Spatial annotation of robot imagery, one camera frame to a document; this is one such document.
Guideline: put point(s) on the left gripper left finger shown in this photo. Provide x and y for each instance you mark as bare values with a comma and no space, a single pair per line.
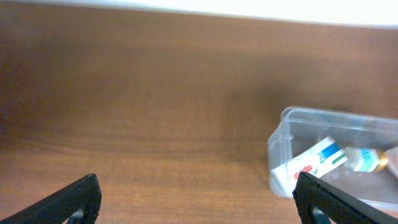
78,202

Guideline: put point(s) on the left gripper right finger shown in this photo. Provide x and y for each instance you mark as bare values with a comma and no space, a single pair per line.
319,202

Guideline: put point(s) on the white blue red box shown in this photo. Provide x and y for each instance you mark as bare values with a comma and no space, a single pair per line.
318,160

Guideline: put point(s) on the small jar gold lid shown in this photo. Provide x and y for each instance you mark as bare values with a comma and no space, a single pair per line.
362,159

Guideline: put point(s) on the clear plastic container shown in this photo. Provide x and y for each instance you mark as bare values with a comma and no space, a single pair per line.
300,128

